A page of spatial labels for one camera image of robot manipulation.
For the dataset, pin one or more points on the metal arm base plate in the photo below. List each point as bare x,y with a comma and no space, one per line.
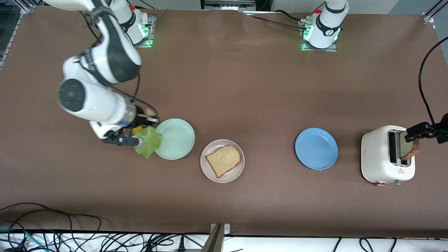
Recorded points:
322,50
151,24

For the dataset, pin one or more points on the white toaster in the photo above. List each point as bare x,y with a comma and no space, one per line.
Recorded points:
376,157

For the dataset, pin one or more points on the blue plate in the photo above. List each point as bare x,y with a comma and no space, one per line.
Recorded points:
316,148

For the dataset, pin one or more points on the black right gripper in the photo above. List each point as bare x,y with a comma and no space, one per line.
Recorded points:
141,122

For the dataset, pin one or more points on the aluminium corner bracket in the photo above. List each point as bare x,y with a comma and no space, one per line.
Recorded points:
27,9
427,19

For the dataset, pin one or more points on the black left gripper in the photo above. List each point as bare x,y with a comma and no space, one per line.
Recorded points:
441,130

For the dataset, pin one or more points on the grey metal stand bracket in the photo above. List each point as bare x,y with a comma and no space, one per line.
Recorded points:
215,241

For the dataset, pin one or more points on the green lettuce leaf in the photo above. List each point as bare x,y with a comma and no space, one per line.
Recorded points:
150,143

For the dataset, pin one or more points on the black power plug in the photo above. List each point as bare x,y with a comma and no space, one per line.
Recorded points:
181,244

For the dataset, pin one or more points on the mint green plate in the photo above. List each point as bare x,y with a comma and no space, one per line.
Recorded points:
178,140

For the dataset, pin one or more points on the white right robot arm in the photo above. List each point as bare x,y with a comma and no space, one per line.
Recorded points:
115,52

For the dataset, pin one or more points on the brown bread slice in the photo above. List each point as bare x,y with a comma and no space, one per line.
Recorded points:
409,148
224,161

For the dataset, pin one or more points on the yellow mustard squeeze bottle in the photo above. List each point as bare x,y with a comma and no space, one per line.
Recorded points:
137,130

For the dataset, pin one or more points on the beige plate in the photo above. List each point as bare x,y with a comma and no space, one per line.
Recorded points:
231,176

